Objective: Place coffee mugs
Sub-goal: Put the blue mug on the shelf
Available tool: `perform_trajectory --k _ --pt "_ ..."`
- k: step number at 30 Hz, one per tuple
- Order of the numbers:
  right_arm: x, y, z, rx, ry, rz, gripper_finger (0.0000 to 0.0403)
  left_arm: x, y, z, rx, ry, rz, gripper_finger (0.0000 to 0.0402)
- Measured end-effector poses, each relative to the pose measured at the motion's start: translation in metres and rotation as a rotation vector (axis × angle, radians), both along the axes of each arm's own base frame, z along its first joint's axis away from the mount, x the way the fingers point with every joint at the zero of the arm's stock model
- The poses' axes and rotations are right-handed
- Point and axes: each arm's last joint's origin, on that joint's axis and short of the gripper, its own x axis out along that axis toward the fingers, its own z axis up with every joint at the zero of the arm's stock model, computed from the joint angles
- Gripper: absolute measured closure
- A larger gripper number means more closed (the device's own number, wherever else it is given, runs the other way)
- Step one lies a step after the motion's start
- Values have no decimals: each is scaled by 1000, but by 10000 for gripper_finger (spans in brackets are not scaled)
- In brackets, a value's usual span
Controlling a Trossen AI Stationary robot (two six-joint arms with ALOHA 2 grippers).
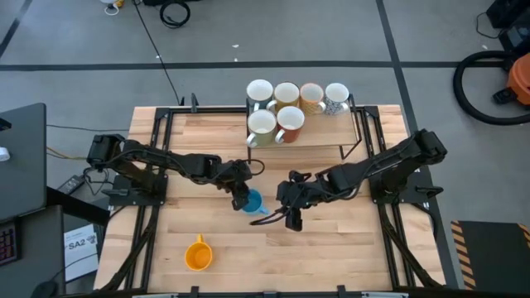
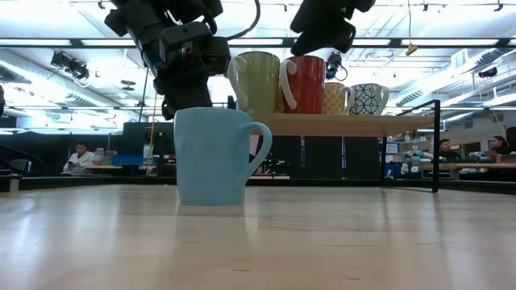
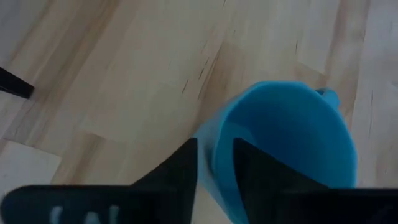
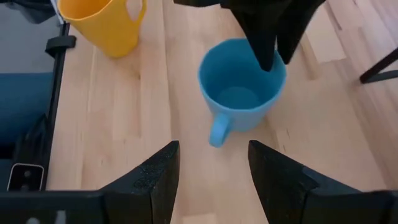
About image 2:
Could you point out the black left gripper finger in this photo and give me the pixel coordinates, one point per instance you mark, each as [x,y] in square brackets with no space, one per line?
[185,102]

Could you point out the red mug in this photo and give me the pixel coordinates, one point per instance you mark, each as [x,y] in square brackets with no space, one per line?
[308,84]

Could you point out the light blue mug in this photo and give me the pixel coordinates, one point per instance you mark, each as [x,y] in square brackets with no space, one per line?
[209,157]

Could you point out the yellow patterned mug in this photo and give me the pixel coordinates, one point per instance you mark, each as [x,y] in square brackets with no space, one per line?
[332,100]

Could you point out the light green mug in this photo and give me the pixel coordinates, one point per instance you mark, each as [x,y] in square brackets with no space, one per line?
[260,82]

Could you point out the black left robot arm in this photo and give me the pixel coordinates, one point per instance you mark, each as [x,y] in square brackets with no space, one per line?
[137,16]

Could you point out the blue storage bin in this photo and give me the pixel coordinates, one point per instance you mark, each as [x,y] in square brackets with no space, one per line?
[127,160]

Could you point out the wooden shelf with black legs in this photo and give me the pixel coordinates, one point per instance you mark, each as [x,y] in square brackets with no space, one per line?
[342,125]

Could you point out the person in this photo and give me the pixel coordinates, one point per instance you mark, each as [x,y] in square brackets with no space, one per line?
[448,153]
[80,161]
[499,144]

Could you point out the dark background cabinet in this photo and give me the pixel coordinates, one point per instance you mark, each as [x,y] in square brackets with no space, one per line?
[322,157]

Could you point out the wooden background table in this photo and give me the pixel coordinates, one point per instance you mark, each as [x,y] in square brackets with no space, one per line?
[475,166]

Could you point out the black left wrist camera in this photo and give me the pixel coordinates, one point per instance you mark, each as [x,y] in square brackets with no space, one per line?
[183,40]

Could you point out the black hanging ceiling camera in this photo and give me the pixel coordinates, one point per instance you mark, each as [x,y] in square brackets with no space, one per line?
[334,64]

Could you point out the black metal rig frame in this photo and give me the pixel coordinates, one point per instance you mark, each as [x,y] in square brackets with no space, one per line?
[80,183]

